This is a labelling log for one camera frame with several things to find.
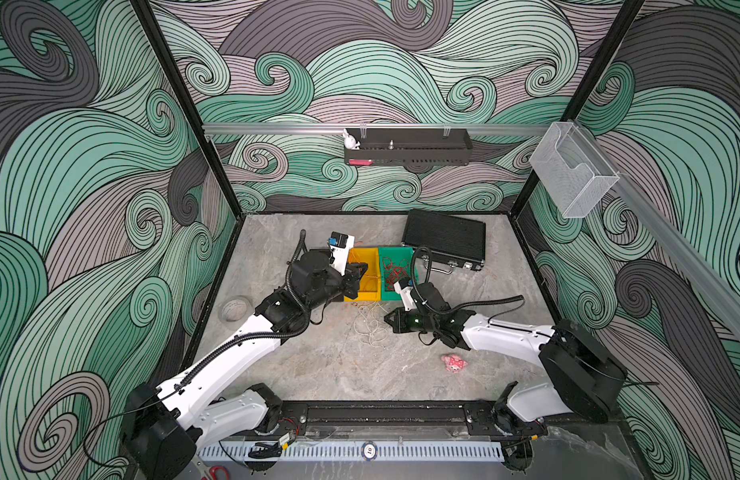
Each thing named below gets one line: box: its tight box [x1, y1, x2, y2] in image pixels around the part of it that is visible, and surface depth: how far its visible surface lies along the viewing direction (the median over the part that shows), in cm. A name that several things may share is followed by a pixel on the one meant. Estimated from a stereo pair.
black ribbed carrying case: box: [401, 209, 486, 275], surface depth 106 cm
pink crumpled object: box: [441, 355, 468, 373], surface depth 79 cm
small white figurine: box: [342, 128, 361, 150], surface depth 87 cm
